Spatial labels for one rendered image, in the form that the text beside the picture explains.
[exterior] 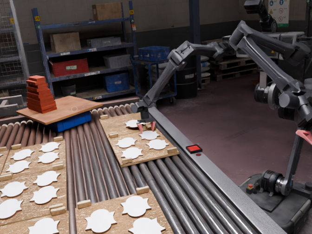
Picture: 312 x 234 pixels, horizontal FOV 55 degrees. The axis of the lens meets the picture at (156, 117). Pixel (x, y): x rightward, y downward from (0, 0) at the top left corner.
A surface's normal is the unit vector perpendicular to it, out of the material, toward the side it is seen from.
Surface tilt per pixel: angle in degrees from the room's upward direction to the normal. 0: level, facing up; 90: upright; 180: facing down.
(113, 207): 0
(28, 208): 0
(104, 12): 89
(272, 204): 0
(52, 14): 90
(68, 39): 94
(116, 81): 90
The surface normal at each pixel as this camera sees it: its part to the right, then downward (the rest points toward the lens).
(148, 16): 0.41, 0.28
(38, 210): -0.08, -0.94
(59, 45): 0.62, 0.13
